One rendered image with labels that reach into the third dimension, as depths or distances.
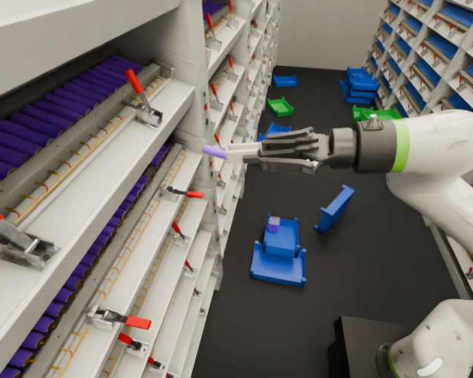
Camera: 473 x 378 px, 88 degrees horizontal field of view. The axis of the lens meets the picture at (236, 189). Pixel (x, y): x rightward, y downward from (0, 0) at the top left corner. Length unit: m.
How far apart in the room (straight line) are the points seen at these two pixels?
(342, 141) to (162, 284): 0.52
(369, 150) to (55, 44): 0.43
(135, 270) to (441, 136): 0.54
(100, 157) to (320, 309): 1.31
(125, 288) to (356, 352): 0.84
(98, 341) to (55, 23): 0.40
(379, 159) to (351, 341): 0.77
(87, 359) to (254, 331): 1.03
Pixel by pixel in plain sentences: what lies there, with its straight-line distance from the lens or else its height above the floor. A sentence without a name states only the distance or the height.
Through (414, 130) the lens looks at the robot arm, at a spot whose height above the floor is 1.15.
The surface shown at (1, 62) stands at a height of 1.29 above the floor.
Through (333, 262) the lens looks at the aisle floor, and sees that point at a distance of 1.65.
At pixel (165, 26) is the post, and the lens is 0.60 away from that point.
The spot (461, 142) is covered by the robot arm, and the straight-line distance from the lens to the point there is 0.50.
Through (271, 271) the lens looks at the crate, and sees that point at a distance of 1.52.
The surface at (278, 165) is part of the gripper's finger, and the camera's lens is 0.46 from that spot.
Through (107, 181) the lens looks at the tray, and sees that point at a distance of 0.37.
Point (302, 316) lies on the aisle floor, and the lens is 1.46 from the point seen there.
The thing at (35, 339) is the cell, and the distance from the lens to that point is 0.47.
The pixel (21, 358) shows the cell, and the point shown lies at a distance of 0.47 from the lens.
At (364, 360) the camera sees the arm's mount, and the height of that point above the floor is 0.36.
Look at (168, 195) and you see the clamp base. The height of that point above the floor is 0.95.
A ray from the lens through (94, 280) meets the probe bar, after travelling 0.47.
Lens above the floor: 1.35
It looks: 45 degrees down
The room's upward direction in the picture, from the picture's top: straight up
